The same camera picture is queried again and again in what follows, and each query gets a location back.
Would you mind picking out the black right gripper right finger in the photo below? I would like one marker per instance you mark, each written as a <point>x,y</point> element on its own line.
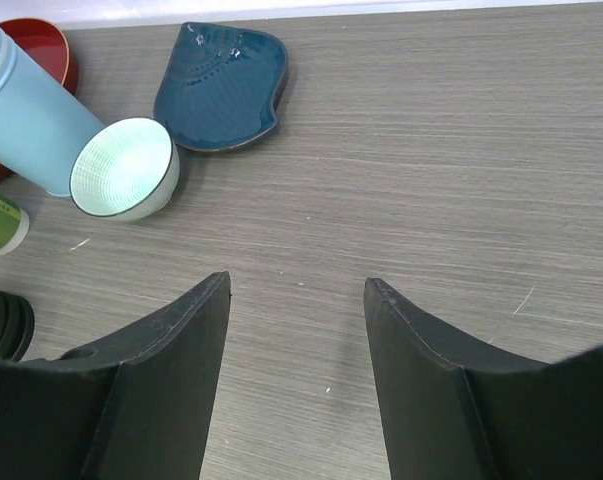
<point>455,407</point>

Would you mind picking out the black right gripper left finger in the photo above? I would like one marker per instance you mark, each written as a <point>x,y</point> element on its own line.
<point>135,404</point>

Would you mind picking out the black lid stack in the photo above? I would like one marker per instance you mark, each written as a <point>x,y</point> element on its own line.
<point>17,322</point>

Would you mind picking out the green paper cup stack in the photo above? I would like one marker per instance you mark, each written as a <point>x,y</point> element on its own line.
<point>14,225</point>

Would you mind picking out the pale green ceramic bowl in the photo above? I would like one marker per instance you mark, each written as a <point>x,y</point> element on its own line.
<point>126,172</point>

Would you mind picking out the light blue straw holder cup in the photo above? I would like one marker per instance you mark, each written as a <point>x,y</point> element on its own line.
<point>26,110</point>

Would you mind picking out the dark blue leaf-shaped plate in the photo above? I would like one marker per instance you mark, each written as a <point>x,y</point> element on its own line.
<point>221,87</point>

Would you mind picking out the red round plate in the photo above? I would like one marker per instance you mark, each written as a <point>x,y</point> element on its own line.
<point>46,50</point>

